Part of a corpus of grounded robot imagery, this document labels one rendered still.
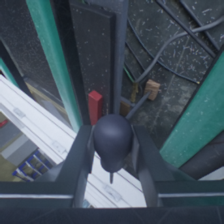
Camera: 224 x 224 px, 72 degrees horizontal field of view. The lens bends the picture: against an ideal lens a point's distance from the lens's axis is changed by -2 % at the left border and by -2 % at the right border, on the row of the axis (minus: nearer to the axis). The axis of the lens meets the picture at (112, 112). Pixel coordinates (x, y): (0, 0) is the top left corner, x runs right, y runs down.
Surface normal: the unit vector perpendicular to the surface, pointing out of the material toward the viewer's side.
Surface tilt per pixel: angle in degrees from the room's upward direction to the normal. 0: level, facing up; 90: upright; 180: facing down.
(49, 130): 90
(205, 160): 0
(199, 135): 0
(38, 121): 90
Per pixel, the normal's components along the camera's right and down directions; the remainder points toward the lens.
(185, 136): -0.61, 0.64
